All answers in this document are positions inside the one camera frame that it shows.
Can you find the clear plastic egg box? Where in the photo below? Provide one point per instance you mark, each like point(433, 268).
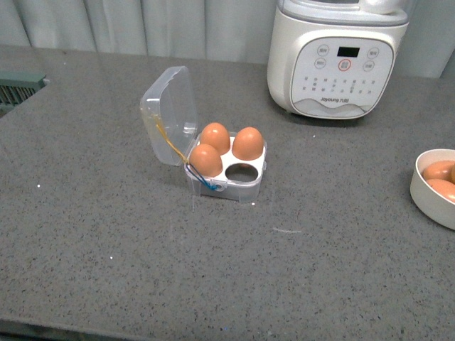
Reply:
point(171, 97)

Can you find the brown egg front left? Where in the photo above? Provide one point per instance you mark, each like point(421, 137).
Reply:
point(206, 160)

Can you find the brown egg back right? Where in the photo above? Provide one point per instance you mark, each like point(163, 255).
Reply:
point(248, 144)

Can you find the brown egg back left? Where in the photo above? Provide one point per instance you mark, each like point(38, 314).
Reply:
point(217, 136)

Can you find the brown egg in bowl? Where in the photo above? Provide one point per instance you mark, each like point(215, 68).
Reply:
point(441, 170)
point(445, 188)

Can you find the blue rubber band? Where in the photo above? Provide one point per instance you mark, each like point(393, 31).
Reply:
point(194, 172)

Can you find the yellow rubber band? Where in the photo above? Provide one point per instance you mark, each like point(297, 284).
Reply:
point(171, 149)

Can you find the grey pleated curtain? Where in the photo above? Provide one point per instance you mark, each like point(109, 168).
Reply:
point(238, 31)

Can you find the white Joyoung blender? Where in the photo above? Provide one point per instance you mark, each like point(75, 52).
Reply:
point(333, 59)

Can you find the cream round bowl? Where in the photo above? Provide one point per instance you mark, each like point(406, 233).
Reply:
point(429, 201)

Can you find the green slotted rack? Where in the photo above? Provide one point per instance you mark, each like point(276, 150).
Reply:
point(18, 86)

